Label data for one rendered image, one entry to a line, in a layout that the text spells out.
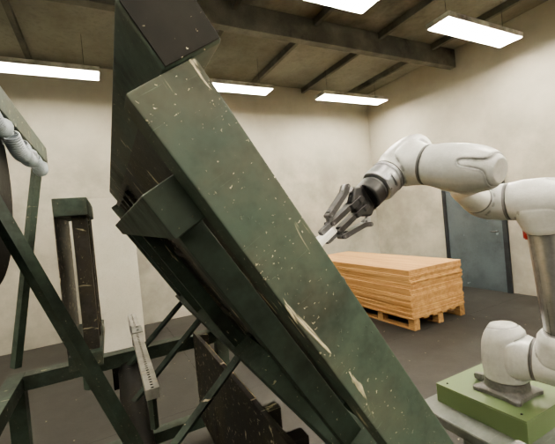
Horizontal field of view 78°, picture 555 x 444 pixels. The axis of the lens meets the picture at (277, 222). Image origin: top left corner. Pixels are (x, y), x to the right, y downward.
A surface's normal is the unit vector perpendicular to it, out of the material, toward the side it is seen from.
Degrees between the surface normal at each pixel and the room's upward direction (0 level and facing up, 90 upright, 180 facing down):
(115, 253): 90
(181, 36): 90
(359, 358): 90
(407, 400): 90
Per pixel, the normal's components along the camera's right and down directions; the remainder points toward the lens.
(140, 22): 0.44, -0.03
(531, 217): -0.71, 0.40
